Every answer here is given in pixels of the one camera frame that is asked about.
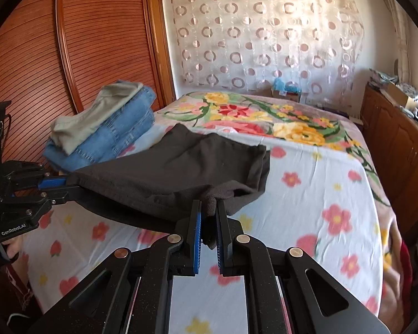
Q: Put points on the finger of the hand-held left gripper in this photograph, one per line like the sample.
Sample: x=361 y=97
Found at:
x=66 y=195
x=55 y=182

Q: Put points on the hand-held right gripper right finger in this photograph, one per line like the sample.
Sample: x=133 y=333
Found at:
x=220 y=250

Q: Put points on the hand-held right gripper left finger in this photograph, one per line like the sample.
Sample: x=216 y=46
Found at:
x=196 y=240

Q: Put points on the black pants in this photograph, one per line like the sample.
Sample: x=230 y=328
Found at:
x=177 y=167

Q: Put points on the folded grey-green pants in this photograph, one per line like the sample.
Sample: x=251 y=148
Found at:
x=90 y=114

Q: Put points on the person's left hand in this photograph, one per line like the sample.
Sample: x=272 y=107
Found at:
x=12 y=248

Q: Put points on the person's patterned clothing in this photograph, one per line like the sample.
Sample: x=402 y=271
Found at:
x=21 y=285

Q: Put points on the folded blue jeans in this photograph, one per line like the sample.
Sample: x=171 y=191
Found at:
x=118 y=128

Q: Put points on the strawberry flower bed sheet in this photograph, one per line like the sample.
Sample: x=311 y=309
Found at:
x=317 y=188

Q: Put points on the wooden slatted wardrobe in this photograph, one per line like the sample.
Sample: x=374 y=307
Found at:
x=90 y=41

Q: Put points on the large-flower floral blanket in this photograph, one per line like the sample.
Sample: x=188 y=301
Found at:
x=292 y=125

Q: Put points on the small cardboard box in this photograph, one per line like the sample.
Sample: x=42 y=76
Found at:
x=292 y=96

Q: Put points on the blue plastic bag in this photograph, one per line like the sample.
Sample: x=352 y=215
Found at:
x=278 y=85

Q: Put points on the red blanket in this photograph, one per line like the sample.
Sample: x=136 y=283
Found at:
x=405 y=268

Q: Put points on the long wooden cabinet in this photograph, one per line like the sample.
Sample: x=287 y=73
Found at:
x=397 y=139

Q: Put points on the sheer circle-patterned curtain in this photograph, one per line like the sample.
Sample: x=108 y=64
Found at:
x=264 y=34

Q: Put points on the open cardboard box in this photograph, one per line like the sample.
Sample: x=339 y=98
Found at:
x=399 y=94

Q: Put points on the stack of patterned boxes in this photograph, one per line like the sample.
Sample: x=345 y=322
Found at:
x=381 y=76

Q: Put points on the floral patterned box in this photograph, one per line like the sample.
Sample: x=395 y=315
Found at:
x=412 y=92

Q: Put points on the white patterned window curtain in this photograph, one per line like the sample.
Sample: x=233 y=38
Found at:
x=399 y=34

